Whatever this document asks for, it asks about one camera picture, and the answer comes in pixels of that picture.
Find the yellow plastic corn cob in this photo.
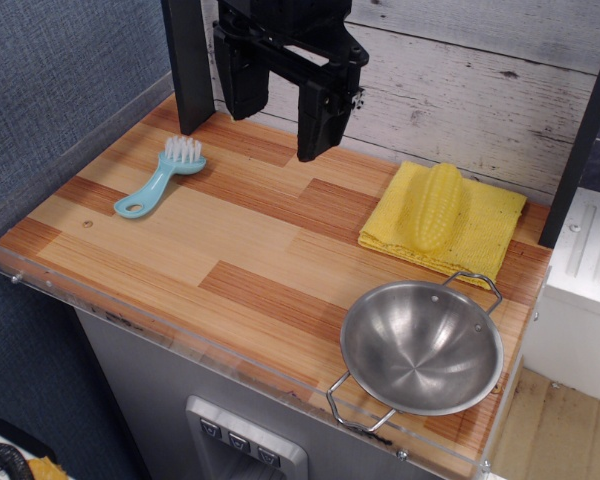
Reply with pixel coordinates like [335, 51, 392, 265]
[409, 164, 463, 253]

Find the white ribbed box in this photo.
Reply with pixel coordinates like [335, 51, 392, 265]
[521, 188, 600, 399]

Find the clear acrylic table guard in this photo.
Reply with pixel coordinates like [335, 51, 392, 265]
[0, 65, 558, 469]

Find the black vertical post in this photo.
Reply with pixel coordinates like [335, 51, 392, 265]
[538, 69, 600, 248]
[161, 0, 216, 135]

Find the grey toy fridge cabinet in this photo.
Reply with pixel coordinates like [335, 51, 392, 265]
[77, 311, 434, 479]

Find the stainless steel pan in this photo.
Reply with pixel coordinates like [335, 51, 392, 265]
[326, 275, 504, 434]

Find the black vertical post left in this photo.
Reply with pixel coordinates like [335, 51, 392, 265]
[161, 0, 216, 135]

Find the light blue dish brush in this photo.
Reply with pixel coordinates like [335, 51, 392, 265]
[114, 136, 207, 219]

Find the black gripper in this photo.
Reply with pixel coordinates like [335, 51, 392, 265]
[213, 1, 369, 162]

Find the silver dispenser button panel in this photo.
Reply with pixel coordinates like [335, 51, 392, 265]
[185, 395, 309, 479]

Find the black and yellow object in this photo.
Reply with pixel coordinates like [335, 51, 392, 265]
[0, 419, 71, 479]

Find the yellow folded cloth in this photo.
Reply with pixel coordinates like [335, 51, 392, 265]
[358, 162, 526, 280]

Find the black vertical post right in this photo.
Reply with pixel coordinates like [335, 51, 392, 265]
[538, 69, 600, 248]

